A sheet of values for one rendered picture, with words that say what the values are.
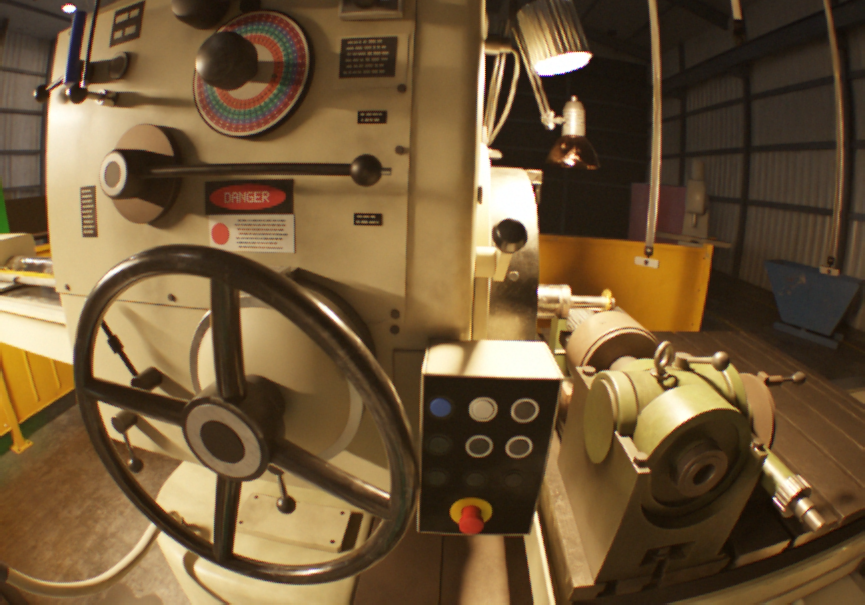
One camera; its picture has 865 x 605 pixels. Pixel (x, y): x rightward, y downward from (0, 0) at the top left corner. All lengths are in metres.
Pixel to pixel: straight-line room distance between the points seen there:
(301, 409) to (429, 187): 0.29
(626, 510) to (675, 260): 2.94
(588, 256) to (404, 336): 2.64
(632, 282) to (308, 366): 2.98
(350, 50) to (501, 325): 0.44
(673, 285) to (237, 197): 3.22
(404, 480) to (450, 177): 0.33
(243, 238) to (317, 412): 0.25
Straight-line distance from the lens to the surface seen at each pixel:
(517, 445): 0.48
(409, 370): 0.54
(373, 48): 0.53
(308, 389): 0.45
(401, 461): 0.32
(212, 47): 0.50
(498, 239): 0.45
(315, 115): 0.53
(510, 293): 0.63
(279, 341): 0.44
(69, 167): 0.82
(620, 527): 0.61
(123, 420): 0.82
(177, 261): 0.33
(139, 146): 0.65
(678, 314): 3.55
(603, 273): 3.16
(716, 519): 0.71
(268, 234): 0.55
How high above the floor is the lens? 1.54
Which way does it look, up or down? 13 degrees down
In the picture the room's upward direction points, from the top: 2 degrees clockwise
